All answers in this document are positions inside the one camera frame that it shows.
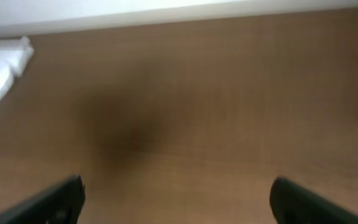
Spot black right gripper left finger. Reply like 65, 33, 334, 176
0, 175, 85, 224

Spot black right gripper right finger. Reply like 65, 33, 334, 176
269, 177, 358, 224

